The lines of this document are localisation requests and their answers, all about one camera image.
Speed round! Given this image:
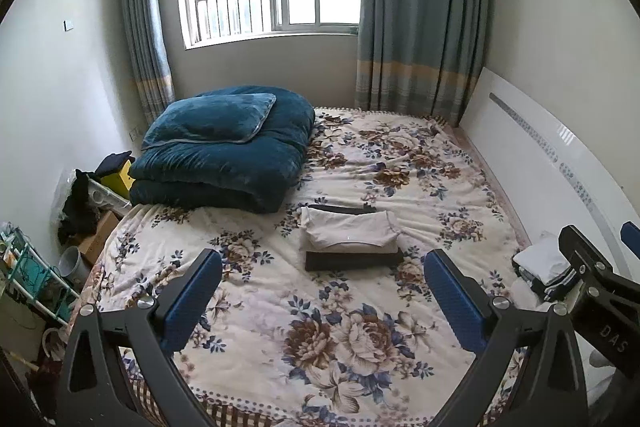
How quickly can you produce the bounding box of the beige long sleeve shirt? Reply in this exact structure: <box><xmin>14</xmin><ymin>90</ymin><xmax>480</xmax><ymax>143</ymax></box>
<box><xmin>300</xmin><ymin>207</ymin><xmax>401</xmax><ymax>255</ymax></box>

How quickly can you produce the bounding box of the stack of folded clothes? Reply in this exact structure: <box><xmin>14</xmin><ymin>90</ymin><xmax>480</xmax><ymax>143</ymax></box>
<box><xmin>510</xmin><ymin>232</ymin><xmax>578</xmax><ymax>310</ymax></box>

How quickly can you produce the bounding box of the black clothes pile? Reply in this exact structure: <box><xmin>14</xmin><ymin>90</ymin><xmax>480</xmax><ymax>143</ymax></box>
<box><xmin>56</xmin><ymin>169</ymin><xmax>100</xmax><ymax>246</ymax></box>

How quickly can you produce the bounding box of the white bed headboard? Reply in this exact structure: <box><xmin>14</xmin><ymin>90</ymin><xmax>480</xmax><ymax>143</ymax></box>
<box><xmin>460</xmin><ymin>68</ymin><xmax>639</xmax><ymax>281</ymax></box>

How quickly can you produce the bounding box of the grey bucket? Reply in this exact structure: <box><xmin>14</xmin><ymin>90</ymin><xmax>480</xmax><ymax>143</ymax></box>
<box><xmin>58</xmin><ymin>246</ymin><xmax>91</xmax><ymax>291</ymax></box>

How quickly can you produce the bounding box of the cardboard box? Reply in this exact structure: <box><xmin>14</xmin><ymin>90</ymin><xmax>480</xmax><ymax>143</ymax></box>
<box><xmin>78</xmin><ymin>210</ymin><xmax>119</xmax><ymax>265</ymax></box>

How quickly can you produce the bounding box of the teal storage rack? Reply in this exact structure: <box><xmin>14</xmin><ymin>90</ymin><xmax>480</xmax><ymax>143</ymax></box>
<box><xmin>1</xmin><ymin>222</ymin><xmax>79</xmax><ymax>325</ymax></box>

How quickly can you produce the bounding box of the yellow box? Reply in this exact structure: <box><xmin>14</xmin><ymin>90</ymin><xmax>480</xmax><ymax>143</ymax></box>
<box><xmin>100</xmin><ymin>159</ymin><xmax>134</xmax><ymax>199</ymax></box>

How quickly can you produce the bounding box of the folded black garment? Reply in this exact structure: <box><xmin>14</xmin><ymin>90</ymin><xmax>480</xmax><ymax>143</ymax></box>
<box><xmin>300</xmin><ymin>205</ymin><xmax>402</xmax><ymax>271</ymax></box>

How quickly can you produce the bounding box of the folded teal velvet quilt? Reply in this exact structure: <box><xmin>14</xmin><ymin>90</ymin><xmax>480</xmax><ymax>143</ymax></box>
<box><xmin>129</xmin><ymin>86</ymin><xmax>314</xmax><ymax>213</ymax></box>

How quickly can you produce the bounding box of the teal velvet pillow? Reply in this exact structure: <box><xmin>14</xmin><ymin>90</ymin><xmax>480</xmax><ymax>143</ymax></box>
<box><xmin>142</xmin><ymin>93</ymin><xmax>277</xmax><ymax>150</ymax></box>

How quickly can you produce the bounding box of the right teal curtain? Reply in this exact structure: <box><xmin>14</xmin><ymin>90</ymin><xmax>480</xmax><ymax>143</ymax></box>
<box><xmin>355</xmin><ymin>0</ymin><xmax>489</xmax><ymax>126</ymax></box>

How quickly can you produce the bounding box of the teal curtain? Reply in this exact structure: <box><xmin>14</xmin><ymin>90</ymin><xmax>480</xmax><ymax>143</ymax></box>
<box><xmin>355</xmin><ymin>0</ymin><xmax>489</xmax><ymax>126</ymax></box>
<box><xmin>122</xmin><ymin>0</ymin><xmax>175</xmax><ymax>122</ymax></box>

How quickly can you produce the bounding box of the left teal curtain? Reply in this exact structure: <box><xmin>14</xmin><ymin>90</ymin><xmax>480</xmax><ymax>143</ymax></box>
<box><xmin>122</xmin><ymin>0</ymin><xmax>175</xmax><ymax>122</ymax></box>

